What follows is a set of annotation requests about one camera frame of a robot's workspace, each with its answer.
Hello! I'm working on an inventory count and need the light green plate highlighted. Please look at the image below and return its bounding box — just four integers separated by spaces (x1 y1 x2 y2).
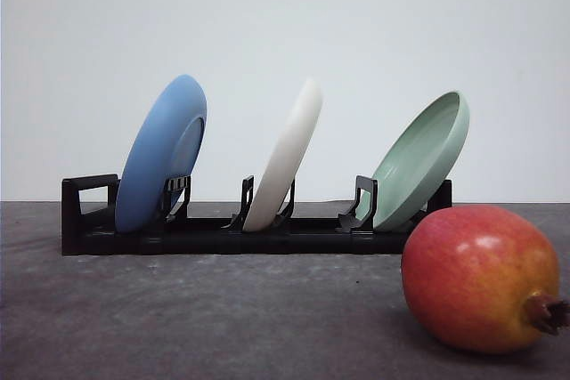
355 91 470 230

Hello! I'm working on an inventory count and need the blue plate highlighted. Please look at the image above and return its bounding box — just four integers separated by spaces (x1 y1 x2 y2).
115 75 208 234

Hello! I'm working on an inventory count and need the red yellow pomegranate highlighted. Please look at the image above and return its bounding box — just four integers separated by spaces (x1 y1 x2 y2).
401 205 570 354

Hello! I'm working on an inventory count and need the white plate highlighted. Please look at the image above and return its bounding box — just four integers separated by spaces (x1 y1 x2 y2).
243 78 322 232

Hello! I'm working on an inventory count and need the black plastic dish rack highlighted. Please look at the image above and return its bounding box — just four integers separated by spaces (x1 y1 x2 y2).
61 174 452 256

